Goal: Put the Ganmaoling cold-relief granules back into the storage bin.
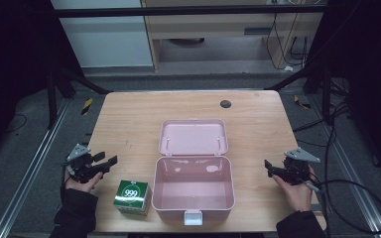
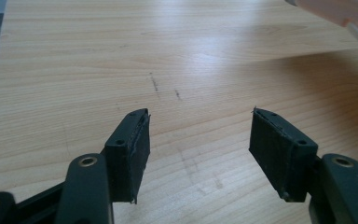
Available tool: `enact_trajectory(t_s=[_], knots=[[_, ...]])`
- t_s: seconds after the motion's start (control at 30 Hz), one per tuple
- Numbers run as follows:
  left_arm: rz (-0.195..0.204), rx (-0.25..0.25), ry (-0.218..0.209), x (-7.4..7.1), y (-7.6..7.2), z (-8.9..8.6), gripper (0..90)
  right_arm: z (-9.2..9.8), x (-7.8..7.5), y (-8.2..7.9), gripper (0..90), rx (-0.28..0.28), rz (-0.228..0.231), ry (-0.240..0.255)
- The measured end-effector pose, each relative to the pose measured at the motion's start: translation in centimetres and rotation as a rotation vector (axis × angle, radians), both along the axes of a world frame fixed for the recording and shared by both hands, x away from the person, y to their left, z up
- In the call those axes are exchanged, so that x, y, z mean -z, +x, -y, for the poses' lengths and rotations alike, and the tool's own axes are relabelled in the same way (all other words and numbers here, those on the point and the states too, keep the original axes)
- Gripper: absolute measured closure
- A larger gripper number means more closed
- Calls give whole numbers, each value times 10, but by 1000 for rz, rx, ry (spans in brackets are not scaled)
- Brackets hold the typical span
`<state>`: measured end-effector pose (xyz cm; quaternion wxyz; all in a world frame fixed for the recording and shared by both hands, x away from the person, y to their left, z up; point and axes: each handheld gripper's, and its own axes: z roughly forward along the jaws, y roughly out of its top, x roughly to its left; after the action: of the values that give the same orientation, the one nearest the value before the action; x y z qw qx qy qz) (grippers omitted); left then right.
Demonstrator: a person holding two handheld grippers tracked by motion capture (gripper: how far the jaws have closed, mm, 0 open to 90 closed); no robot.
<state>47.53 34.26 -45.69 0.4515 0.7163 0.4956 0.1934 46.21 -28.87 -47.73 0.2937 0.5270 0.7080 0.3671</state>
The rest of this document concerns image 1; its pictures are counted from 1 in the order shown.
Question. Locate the black table grommet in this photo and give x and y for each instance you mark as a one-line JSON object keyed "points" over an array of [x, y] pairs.
{"points": [[225, 104]]}

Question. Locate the person's left hand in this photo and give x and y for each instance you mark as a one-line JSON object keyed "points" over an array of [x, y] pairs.
{"points": [[83, 185]]}

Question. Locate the white cabinet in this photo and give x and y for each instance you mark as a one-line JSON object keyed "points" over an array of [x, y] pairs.
{"points": [[105, 33]]}

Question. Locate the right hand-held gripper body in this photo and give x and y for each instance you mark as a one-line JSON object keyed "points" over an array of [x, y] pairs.
{"points": [[297, 167]]}

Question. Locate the pink storage box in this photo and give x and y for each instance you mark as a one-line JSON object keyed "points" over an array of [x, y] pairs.
{"points": [[193, 170]]}

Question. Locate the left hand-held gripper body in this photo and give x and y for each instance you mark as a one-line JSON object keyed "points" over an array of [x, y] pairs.
{"points": [[81, 162]]}

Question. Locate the wooden desk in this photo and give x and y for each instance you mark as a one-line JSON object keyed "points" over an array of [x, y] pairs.
{"points": [[208, 29]]}

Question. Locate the green and white box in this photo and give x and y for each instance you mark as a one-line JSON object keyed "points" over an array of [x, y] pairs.
{"points": [[132, 197]]}

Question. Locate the aluminium rail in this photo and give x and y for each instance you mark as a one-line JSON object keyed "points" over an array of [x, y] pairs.
{"points": [[29, 168], [354, 172]]}

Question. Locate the person's right hand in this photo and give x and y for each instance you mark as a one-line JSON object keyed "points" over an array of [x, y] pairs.
{"points": [[294, 195]]}

